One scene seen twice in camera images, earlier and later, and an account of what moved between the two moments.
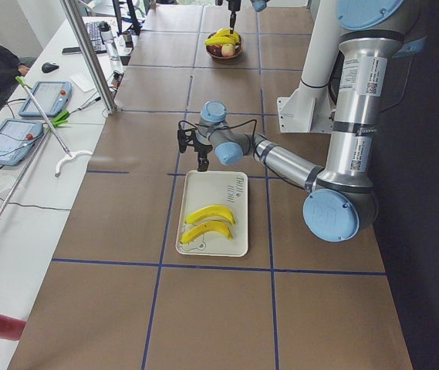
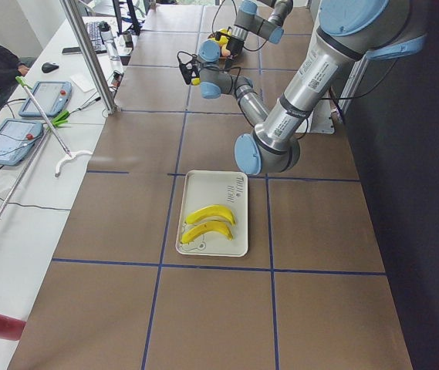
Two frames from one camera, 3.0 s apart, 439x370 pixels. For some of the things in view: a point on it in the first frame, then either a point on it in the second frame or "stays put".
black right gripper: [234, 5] to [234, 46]
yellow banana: [224, 36] stays put
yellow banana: [212, 227] stays put
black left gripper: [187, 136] to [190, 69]
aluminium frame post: [75, 18] stays put
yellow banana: [214, 210] stays put
